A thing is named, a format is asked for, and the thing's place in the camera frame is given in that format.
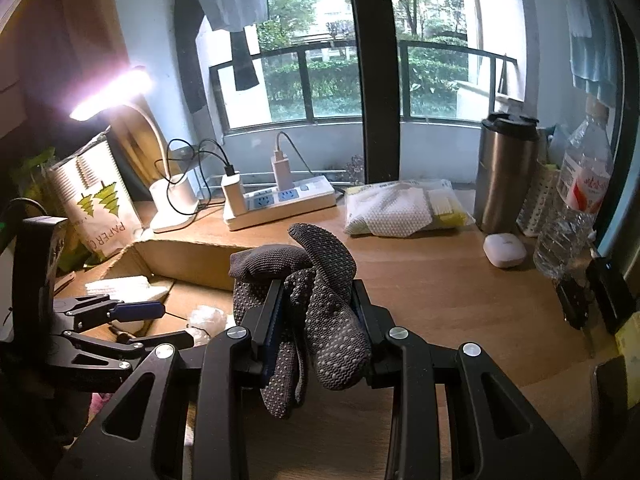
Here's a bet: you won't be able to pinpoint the dark grey dotted sock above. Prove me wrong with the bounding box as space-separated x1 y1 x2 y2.
229 223 371 418

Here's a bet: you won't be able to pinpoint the white fluffy soft item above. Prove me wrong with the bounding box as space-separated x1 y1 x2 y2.
186 306 235 347

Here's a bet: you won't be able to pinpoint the white folded towel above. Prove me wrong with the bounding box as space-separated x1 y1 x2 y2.
84 275 172 336

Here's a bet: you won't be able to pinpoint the cardboard box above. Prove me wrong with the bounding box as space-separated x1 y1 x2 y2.
56 240 244 336

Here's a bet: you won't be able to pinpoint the paper cup package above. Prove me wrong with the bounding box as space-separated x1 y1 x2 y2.
48 132 143 261

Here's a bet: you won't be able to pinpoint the white desk lamp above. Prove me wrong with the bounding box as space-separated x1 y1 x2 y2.
70 65 198 234

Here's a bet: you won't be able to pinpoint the plastic bag of white cloths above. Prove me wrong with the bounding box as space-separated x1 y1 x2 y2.
344 179 475 238

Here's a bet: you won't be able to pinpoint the small white case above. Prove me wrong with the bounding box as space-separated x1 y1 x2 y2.
483 233 527 269

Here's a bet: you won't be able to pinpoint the white power strip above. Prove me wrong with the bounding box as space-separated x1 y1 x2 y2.
222 176 336 231

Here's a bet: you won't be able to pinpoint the white charger on strip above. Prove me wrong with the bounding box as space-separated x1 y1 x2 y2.
271 131 314 191

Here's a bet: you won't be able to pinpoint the white perforated basket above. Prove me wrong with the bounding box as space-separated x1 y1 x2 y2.
516 162 560 237

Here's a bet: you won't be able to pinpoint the black keys bundle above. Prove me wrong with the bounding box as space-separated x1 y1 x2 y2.
554 256 638 358

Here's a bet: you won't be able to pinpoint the stainless steel tumbler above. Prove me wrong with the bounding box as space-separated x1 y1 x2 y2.
473 112 539 234

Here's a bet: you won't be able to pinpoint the clear water bottle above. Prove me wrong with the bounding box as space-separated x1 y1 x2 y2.
534 96 613 280

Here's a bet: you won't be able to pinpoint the black balcony railing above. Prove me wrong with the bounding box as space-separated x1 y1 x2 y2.
209 39 518 133

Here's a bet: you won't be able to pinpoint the hanging grey shirt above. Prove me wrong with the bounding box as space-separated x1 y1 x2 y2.
198 0 268 91

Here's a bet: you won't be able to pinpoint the hanging light blue towels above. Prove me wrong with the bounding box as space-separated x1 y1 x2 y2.
565 0 618 107

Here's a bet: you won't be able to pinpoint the white charger with black cable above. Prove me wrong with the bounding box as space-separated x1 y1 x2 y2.
154 138 249 218

